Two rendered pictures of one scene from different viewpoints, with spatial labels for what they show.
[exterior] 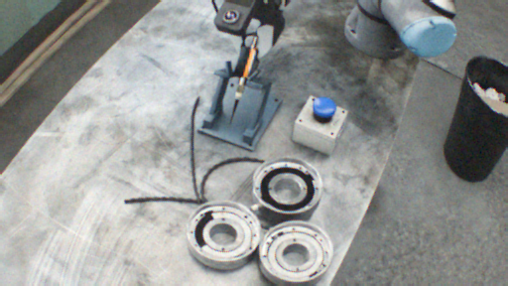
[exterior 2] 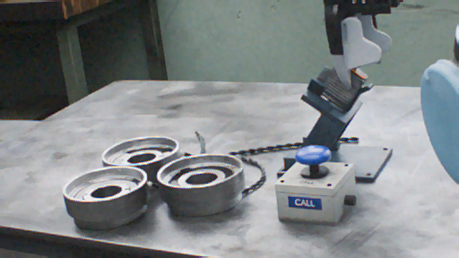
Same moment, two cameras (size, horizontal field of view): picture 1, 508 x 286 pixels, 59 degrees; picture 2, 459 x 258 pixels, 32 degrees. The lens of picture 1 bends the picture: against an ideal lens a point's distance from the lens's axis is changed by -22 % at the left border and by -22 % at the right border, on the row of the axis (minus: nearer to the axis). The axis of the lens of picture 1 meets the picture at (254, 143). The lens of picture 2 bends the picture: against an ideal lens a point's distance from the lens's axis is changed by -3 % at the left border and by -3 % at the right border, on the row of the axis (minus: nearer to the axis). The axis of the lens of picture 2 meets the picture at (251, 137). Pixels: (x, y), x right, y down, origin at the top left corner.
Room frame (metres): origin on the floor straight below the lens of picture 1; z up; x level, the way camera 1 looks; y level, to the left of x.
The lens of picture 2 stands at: (0.66, -0.95, 1.20)
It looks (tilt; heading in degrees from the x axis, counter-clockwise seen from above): 20 degrees down; 96
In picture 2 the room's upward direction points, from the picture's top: 7 degrees counter-clockwise
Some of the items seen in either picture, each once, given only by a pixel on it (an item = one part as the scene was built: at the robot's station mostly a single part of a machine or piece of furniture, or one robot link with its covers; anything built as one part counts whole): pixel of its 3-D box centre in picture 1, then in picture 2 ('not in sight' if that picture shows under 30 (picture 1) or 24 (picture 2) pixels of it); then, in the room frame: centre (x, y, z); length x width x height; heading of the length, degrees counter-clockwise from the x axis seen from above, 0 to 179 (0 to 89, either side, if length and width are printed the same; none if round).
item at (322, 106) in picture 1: (322, 114); (314, 169); (0.64, -0.11, 0.85); 0.04 x 0.04 x 0.05
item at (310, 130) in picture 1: (321, 122); (320, 190); (0.64, -0.11, 0.82); 0.08 x 0.07 x 0.05; 158
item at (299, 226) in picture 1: (295, 257); (107, 198); (0.38, -0.07, 0.82); 0.10 x 0.10 x 0.04
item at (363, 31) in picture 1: (379, 21); not in sight; (0.95, -0.25, 0.85); 0.15 x 0.15 x 0.10
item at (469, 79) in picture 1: (484, 122); not in sight; (1.33, -0.90, 0.21); 0.34 x 0.34 x 0.43
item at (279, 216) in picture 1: (287, 192); (202, 184); (0.50, -0.06, 0.82); 0.10 x 0.10 x 0.04
